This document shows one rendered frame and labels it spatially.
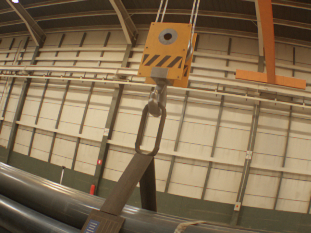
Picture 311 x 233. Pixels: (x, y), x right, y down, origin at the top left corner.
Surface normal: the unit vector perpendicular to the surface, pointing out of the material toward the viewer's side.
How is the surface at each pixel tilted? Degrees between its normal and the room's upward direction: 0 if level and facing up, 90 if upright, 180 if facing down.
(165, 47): 90
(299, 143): 90
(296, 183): 90
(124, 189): 52
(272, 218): 90
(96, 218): 60
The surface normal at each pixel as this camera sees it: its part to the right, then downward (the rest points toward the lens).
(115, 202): -0.14, -0.79
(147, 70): -0.32, -0.25
